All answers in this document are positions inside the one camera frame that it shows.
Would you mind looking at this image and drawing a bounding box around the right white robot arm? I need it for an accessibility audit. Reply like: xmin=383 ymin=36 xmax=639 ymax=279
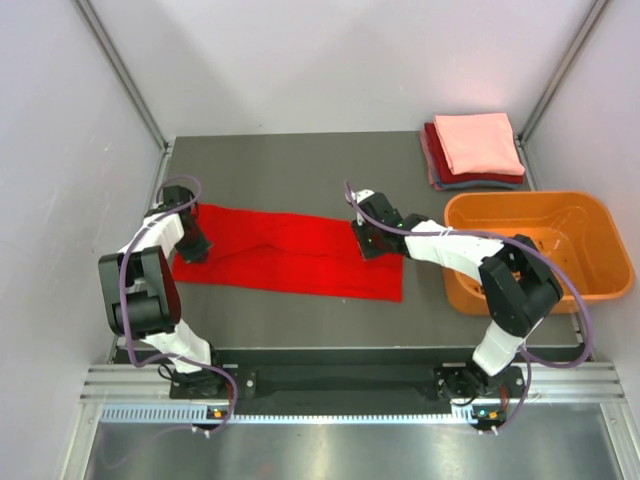
xmin=345 ymin=189 xmax=564 ymax=396

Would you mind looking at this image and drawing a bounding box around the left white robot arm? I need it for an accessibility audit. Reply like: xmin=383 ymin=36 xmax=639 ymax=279
xmin=98 ymin=185 xmax=227 ymax=399

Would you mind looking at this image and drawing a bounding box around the folded dark red t shirt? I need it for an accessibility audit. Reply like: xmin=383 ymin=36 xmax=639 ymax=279
xmin=420 ymin=122 xmax=524 ymax=184

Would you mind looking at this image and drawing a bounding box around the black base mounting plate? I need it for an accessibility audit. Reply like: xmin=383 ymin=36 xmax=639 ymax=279
xmin=114 ymin=347 xmax=531 ymax=416

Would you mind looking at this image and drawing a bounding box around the folded pink t shirt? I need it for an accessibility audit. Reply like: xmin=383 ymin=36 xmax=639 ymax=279
xmin=434 ymin=112 xmax=525 ymax=176

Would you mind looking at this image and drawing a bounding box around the orange plastic basket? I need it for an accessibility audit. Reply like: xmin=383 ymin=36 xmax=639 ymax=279
xmin=444 ymin=191 xmax=635 ymax=305

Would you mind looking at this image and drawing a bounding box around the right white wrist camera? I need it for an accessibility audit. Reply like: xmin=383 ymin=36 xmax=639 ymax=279
xmin=345 ymin=189 xmax=375 ymax=204

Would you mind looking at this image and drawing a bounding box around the grey slotted cable duct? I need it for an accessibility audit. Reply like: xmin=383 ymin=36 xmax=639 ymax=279
xmin=99 ymin=402 xmax=501 ymax=426

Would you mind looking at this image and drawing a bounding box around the aluminium rail profile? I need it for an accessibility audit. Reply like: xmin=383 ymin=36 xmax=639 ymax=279
xmin=80 ymin=362 xmax=624 ymax=403

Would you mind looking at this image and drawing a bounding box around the left aluminium frame post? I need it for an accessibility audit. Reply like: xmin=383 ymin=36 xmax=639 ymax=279
xmin=72 ymin=0 xmax=169 ymax=152

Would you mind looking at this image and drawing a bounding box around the aluminium frame post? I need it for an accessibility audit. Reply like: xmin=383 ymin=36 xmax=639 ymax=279
xmin=517 ymin=0 xmax=612 ymax=146
xmin=72 ymin=0 xmax=169 ymax=152

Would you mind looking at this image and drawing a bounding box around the right aluminium frame post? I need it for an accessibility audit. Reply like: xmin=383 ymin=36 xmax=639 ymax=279
xmin=517 ymin=0 xmax=612 ymax=146

